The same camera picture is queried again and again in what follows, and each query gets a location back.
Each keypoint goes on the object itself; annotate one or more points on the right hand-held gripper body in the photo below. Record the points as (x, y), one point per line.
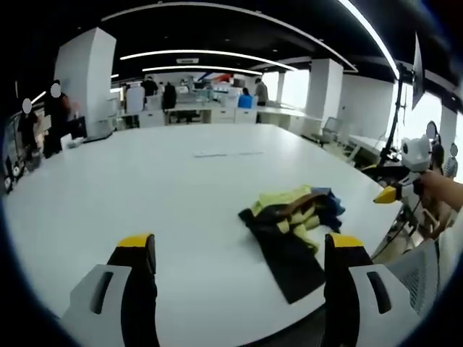
(416, 153)

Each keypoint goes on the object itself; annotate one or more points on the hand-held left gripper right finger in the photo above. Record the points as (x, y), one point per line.
(343, 289)

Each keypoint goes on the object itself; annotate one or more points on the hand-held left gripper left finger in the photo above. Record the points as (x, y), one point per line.
(137, 307)

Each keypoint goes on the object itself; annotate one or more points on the multicolour black yellow garment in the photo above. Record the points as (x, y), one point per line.
(289, 249)

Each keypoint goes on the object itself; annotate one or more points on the person's right hand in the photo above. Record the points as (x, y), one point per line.
(432, 188)

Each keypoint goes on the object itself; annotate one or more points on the grey mesh office chair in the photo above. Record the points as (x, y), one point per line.
(416, 278)

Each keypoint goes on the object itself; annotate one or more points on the long ceiling light strip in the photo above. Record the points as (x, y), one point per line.
(200, 68)
(206, 56)
(369, 32)

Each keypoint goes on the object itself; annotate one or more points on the black desktop screen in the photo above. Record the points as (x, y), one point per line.
(77, 128)

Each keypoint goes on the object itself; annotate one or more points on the row of white desks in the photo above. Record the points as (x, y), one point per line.
(217, 114)

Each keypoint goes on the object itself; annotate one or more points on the black wheeled cart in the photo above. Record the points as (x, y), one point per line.
(12, 159)

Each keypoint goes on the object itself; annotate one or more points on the white high-back office chair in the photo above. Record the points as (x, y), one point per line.
(135, 99)

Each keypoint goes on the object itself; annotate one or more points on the black high-back office chair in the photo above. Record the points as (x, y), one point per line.
(169, 97)

